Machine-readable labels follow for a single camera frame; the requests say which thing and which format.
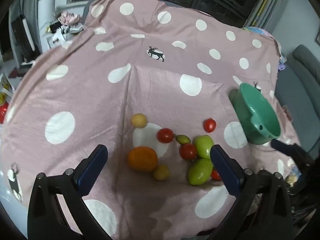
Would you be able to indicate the round yellow fruit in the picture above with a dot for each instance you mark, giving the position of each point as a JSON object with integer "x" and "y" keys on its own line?
{"x": 161, "y": 172}
{"x": 138, "y": 120}

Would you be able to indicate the red tomato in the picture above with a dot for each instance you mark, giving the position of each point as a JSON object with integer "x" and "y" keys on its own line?
{"x": 215, "y": 175}
{"x": 187, "y": 151}
{"x": 209, "y": 125}
{"x": 165, "y": 135}

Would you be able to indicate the pink crumpled cloth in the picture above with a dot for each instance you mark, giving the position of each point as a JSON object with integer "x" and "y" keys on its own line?
{"x": 70, "y": 18}

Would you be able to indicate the orange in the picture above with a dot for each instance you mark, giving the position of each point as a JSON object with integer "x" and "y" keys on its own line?
{"x": 143, "y": 159}

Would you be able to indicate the blue printed sheet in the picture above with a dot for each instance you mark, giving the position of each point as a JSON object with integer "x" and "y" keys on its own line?
{"x": 256, "y": 30}

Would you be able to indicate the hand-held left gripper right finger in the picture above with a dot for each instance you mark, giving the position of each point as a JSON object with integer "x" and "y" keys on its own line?
{"x": 225, "y": 170}

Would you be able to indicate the grey sofa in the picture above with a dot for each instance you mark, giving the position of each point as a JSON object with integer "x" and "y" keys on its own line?
{"x": 300, "y": 80}

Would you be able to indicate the green tomato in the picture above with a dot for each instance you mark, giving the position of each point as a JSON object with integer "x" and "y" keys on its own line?
{"x": 203, "y": 146}
{"x": 200, "y": 172}

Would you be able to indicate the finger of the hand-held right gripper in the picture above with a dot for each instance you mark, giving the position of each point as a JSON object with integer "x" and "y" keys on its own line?
{"x": 282, "y": 146}

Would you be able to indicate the purple cloth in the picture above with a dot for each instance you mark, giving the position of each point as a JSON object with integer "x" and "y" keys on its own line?
{"x": 282, "y": 65}

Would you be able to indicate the yellow printed packet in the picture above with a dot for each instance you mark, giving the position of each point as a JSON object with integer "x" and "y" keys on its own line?
{"x": 293, "y": 175}

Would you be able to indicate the small olive green fruit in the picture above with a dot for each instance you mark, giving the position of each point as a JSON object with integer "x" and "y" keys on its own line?
{"x": 183, "y": 139}

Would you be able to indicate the pink polka dot blanket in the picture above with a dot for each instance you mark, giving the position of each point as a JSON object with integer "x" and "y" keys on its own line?
{"x": 100, "y": 92}

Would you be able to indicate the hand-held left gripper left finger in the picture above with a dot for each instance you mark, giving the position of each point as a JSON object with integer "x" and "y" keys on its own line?
{"x": 91, "y": 172}

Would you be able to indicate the green plastic bowl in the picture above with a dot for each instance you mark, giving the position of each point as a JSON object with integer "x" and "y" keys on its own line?
{"x": 250, "y": 120}

